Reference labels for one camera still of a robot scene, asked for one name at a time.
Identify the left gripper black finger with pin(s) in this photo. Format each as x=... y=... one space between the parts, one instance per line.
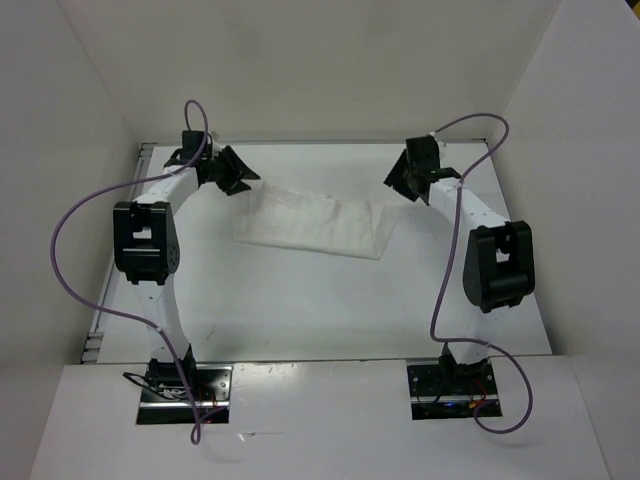
x=237 y=170
x=236 y=188

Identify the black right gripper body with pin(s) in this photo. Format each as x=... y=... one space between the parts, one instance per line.
x=411 y=172

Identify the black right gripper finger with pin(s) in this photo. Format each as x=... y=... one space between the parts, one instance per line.
x=415 y=191
x=397 y=167

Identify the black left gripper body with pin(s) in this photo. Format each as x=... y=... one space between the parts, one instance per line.
x=223 y=175

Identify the white pleated skirt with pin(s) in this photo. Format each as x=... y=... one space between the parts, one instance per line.
x=275 y=217

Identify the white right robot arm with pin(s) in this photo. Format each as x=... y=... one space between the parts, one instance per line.
x=498 y=269

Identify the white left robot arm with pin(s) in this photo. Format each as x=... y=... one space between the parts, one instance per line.
x=147 y=251

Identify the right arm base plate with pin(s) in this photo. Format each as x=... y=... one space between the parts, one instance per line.
x=432 y=397

